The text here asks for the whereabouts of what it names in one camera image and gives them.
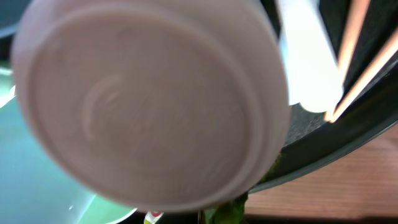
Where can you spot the left wooden chopstick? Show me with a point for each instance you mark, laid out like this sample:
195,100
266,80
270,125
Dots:
354,23

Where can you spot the yellow green snack wrapper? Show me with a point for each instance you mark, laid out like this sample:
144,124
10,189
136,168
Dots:
231,212

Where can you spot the round black serving tray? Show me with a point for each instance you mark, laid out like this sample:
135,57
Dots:
313,143

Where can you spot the wooden chopstick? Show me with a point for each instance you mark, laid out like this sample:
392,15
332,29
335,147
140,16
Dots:
354,23
382,57

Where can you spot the white plastic spoon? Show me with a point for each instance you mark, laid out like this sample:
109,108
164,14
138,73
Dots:
309,61

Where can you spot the right wooden chopstick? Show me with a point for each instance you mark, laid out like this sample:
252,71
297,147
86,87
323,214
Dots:
382,57

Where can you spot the pale pink cup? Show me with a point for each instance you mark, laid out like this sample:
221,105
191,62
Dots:
165,105

